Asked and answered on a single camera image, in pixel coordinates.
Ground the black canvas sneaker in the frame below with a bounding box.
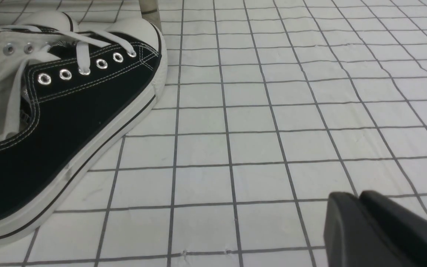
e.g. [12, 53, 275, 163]
[0, 10, 79, 33]
[0, 17, 168, 245]

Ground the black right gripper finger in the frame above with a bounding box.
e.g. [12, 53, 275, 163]
[324, 191, 427, 267]

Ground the silver metal shoe rack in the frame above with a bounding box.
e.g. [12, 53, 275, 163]
[139, 0, 162, 30]

